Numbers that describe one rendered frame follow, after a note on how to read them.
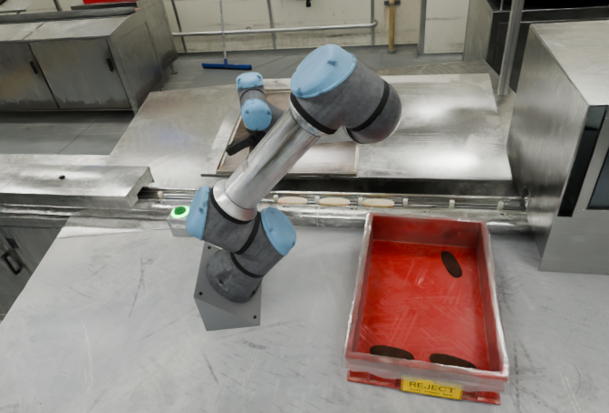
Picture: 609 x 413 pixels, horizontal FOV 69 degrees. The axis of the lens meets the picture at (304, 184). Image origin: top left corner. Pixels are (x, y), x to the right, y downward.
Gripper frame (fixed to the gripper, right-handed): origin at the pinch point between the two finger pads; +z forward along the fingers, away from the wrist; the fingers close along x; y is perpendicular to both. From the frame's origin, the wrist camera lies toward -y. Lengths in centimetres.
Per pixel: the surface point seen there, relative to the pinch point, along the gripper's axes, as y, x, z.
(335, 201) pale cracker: 24.0, -0.6, 7.7
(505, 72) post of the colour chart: 88, 83, 0
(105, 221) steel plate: -55, -11, 12
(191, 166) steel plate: -37.1, 23.6, 11.8
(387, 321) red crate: 42, -42, 11
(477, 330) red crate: 62, -43, 11
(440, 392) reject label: 53, -60, 9
